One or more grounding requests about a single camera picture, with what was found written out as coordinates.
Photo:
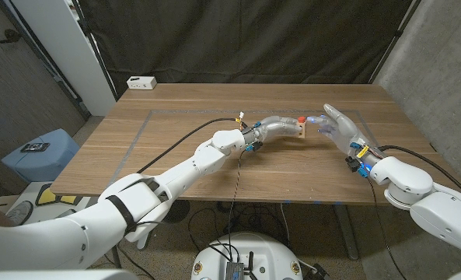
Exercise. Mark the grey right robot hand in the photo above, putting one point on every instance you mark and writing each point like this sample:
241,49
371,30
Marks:
344,130

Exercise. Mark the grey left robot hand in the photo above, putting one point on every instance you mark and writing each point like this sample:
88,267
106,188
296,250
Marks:
274,126

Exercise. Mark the small wooden block with holes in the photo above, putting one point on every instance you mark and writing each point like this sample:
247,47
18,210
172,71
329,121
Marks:
301,129

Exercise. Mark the red-headed wooden screw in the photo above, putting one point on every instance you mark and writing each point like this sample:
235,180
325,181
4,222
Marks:
301,119

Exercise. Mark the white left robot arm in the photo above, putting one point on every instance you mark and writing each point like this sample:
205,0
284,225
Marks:
156,186

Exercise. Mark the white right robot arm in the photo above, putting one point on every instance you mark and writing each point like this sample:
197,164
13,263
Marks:
428,202

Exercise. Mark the black backdrop curtain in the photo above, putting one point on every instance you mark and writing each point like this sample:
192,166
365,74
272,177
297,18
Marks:
234,39

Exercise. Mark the grey table leg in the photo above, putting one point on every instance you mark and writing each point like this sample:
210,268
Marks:
346,229

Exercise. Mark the black backdrop stand pole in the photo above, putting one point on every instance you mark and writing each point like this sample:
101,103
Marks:
397,38
96,50

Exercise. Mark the round black floor fan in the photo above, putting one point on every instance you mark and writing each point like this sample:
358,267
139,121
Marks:
181,211

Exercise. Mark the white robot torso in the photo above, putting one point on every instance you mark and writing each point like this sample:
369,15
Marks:
245,253

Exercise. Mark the white power outlet box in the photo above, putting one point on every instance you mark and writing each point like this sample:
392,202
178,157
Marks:
141,82

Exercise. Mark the grey electronics module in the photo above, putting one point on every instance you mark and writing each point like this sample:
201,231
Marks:
234,270

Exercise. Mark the white pillar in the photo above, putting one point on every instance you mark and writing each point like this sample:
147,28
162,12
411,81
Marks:
67,58

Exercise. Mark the grey sneaker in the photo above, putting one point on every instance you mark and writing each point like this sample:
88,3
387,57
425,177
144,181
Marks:
65,214

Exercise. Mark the blue padded stool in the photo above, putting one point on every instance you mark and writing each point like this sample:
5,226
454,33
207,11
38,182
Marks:
39,163

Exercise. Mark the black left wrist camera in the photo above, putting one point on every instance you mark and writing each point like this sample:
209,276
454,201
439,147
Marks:
256,146

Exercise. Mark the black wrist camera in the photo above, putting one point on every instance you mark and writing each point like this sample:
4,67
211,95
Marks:
256,146
352,164

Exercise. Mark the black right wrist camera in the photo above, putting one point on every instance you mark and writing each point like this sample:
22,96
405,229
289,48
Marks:
352,164

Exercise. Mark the black wall rail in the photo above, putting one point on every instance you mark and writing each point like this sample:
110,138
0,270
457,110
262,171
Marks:
44,58

